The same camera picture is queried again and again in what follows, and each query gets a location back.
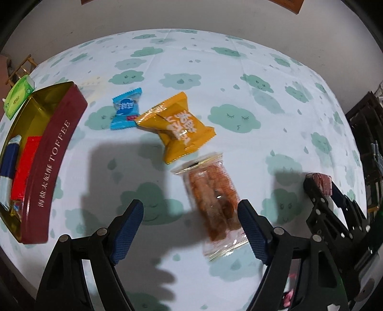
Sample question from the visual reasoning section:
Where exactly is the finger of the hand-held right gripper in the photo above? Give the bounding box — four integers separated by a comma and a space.
329, 179, 372, 234
303, 175, 338, 240

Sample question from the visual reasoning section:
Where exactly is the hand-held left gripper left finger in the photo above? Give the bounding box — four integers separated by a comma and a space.
35, 199, 145, 311

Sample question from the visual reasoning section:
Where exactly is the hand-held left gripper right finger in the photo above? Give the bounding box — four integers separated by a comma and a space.
238, 200, 350, 311

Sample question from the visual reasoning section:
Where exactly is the reddish pink snack packet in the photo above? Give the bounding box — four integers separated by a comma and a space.
310, 172, 333, 196

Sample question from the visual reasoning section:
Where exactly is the clear packet of brown snacks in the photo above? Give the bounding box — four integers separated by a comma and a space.
170, 152, 250, 262

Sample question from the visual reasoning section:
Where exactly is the dark red gold tin box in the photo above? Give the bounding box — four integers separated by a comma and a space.
0, 81, 88, 244

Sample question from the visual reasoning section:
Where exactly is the red snack packet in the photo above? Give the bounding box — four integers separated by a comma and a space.
10, 136, 42, 201

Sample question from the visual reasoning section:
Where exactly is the orange snack packet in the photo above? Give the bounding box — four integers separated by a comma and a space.
134, 92, 216, 164

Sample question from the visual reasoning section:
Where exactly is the blue white snack packet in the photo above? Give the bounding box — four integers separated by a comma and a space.
0, 134, 23, 211

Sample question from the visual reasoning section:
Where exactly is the green tissue pack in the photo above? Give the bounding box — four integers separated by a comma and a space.
3, 75, 36, 121

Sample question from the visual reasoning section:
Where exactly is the wood framed window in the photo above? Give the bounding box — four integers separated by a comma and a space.
268, 0, 306, 14

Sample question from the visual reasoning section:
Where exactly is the light wooden chair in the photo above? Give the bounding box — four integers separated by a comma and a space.
4, 54, 38, 87

